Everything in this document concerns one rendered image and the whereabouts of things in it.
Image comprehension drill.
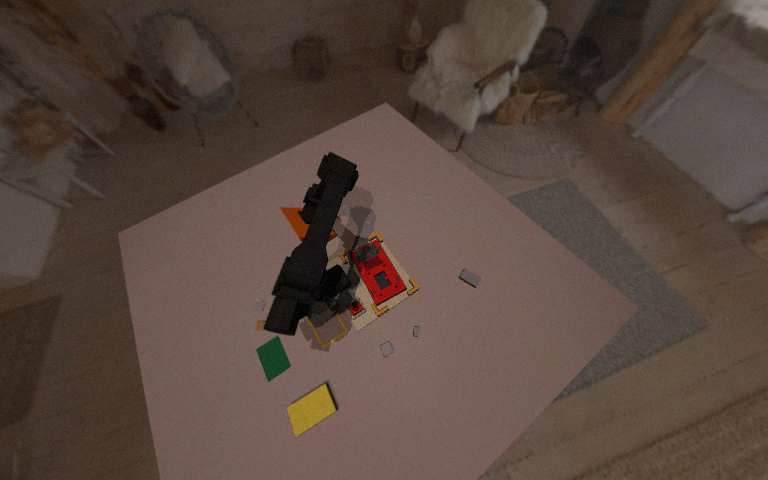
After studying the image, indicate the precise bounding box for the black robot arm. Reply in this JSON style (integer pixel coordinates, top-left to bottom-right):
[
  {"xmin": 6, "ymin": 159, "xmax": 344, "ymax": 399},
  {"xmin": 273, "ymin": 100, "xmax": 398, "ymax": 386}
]
[{"xmin": 263, "ymin": 152, "xmax": 359, "ymax": 336}]

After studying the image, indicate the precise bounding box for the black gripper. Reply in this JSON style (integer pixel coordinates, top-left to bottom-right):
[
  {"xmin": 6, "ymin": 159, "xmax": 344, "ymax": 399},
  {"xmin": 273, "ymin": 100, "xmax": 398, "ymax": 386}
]
[{"xmin": 322, "ymin": 265, "xmax": 351, "ymax": 298}]

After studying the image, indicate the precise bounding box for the yellow flat block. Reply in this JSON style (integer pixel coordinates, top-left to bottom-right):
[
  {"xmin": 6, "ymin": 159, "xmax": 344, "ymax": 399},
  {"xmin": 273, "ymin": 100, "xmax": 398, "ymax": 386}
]
[{"xmin": 287, "ymin": 383, "xmax": 338, "ymax": 437}]

